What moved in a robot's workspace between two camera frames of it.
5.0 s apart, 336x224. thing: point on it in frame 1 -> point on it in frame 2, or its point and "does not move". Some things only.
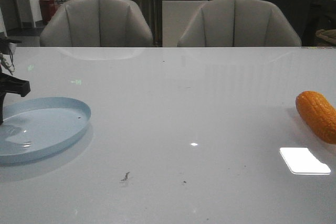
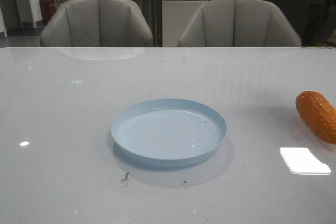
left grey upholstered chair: (97, 21) does not move
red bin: (48, 8) does not move
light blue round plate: (38, 127) -> (167, 132)
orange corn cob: (318, 113) does not move
